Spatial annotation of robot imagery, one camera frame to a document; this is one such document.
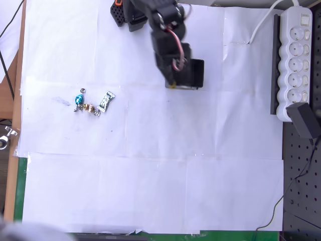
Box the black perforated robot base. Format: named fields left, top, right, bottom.
left=109, top=0, right=126, bottom=28

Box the black square container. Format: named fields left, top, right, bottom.
left=165, top=59, right=205, bottom=91

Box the green candy packet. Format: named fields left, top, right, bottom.
left=96, top=90, right=116, bottom=114

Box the white paper table cover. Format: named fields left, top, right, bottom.
left=18, top=0, right=286, bottom=234

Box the gold foil wrapped candy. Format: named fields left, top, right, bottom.
left=79, top=102, right=101, bottom=117

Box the blue foil wrapped candy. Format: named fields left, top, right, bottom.
left=73, top=87, right=87, bottom=113

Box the white power strip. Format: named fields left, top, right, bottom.
left=275, top=6, right=313, bottom=123

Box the black power adapter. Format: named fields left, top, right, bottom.
left=285, top=102, right=319, bottom=139

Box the white loose paper sheet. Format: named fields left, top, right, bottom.
left=0, top=0, right=26, bottom=83

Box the silver metal clamp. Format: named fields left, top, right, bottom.
left=0, top=125, right=21, bottom=151

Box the black pegboard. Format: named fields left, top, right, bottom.
left=282, top=0, right=321, bottom=241

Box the grey blurred rounded object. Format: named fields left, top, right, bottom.
left=0, top=215, right=75, bottom=241

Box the dark grey shelf rail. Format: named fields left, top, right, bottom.
left=270, top=14, right=281, bottom=115

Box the white power strip cable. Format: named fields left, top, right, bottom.
left=248, top=0, right=301, bottom=45

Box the thin black adapter cable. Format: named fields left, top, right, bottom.
left=250, top=137, right=321, bottom=241

